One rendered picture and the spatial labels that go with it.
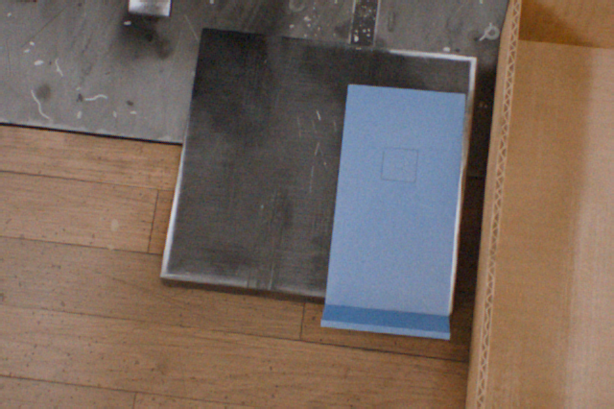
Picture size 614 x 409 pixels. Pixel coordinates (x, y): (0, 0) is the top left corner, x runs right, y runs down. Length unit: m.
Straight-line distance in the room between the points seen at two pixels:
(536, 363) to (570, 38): 0.20
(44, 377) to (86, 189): 0.12
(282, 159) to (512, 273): 0.15
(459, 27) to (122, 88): 0.21
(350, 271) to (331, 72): 0.13
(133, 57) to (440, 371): 0.27
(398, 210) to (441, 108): 0.07
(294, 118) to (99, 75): 0.13
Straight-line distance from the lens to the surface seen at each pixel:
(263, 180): 0.72
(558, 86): 0.76
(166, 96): 0.77
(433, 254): 0.70
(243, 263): 0.70
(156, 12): 0.70
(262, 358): 0.71
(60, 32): 0.80
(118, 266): 0.74
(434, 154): 0.72
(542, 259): 0.73
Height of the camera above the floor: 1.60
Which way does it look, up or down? 73 degrees down
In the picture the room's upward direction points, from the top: 7 degrees counter-clockwise
